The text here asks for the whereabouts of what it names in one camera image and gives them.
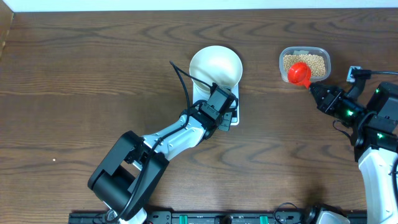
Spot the red plastic measuring scoop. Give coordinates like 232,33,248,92
287,62,312,89

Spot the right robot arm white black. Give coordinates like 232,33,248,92
309,82,397,223

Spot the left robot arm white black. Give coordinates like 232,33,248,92
88,105,233,223

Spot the white digital kitchen scale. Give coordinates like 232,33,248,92
192,83,240,126

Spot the white bowl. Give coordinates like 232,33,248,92
189,45,243,95

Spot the soybeans pile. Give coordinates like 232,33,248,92
283,54,326,77

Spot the clear plastic container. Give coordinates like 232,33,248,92
279,47,331,82

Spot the cardboard box edge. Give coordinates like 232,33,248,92
0,0,14,56

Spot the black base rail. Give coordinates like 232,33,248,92
68,203,368,224

